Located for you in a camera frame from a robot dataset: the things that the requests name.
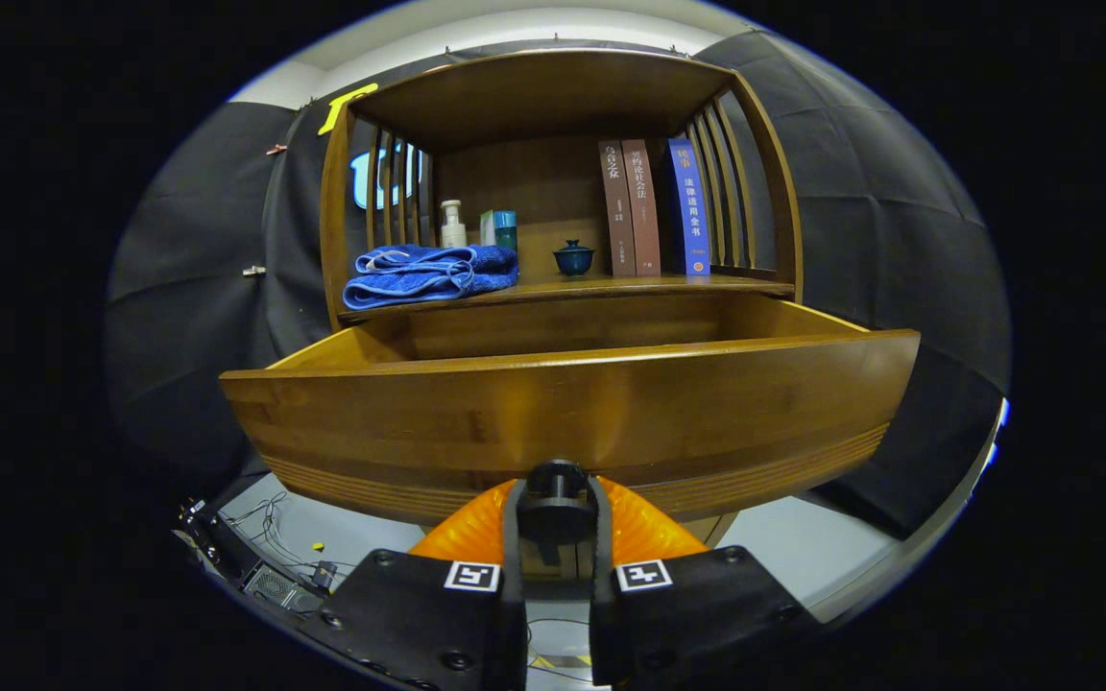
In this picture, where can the blue capped clear bottle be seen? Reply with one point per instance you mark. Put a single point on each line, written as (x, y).
(506, 230)

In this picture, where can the dark brown book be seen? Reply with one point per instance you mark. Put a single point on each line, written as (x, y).
(616, 211)

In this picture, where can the blue book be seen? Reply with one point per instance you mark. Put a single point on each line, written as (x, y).
(689, 211)

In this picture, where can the folded blue towel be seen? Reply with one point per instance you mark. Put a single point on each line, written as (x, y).
(428, 274)

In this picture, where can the wooden countertop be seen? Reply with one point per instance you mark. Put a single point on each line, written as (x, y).
(611, 284)

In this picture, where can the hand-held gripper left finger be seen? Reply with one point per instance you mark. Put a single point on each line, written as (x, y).
(419, 614)

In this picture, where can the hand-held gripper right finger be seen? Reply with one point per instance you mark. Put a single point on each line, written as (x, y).
(697, 614)

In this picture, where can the white tube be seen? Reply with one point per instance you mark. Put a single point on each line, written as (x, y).
(487, 228)

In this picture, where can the white pump bottle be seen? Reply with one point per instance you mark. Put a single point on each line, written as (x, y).
(453, 230)

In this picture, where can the dark blue lidded teacup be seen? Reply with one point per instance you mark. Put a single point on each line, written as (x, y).
(574, 259)

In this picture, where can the brown wooden cabinet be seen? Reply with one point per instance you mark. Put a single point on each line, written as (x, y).
(534, 96)

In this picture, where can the reddish brown book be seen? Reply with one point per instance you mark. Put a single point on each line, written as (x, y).
(643, 211)

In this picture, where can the wooden drawer with black knob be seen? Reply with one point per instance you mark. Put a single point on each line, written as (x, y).
(563, 403)

